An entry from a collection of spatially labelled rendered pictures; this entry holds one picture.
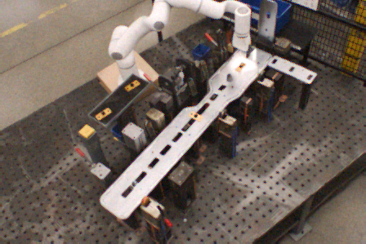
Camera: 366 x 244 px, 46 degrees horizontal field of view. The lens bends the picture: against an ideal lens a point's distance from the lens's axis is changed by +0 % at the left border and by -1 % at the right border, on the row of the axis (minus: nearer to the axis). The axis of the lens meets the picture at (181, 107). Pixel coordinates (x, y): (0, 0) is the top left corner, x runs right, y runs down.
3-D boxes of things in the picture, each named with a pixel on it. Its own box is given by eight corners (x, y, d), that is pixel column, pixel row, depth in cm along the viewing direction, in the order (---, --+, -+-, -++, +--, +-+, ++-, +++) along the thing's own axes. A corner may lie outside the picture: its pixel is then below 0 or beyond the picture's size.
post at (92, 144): (105, 183, 257) (87, 141, 223) (96, 176, 260) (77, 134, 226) (114, 174, 261) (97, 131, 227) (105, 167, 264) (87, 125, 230)
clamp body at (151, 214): (166, 252, 228) (157, 224, 200) (145, 237, 234) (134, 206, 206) (178, 237, 233) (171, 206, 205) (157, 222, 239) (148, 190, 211)
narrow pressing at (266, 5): (272, 46, 275) (277, 3, 249) (256, 40, 280) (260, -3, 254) (273, 46, 276) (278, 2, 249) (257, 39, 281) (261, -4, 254)
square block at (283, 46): (279, 86, 293) (285, 48, 265) (270, 82, 297) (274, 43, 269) (285, 80, 297) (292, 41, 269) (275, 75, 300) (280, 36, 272)
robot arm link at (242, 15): (234, 23, 246) (234, 33, 241) (234, 4, 236) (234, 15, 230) (249, 23, 245) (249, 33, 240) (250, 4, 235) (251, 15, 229)
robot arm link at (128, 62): (115, 68, 277) (106, 43, 258) (120, 47, 287) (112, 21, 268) (133, 69, 275) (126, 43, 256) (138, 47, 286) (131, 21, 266)
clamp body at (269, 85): (265, 126, 274) (270, 90, 247) (250, 118, 279) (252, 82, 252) (273, 117, 278) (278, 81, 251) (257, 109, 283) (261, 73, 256)
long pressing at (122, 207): (127, 225, 208) (127, 224, 207) (95, 200, 218) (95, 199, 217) (274, 56, 272) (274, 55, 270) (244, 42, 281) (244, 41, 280)
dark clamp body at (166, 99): (173, 145, 270) (167, 107, 241) (157, 135, 276) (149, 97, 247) (184, 134, 275) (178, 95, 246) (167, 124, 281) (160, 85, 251)
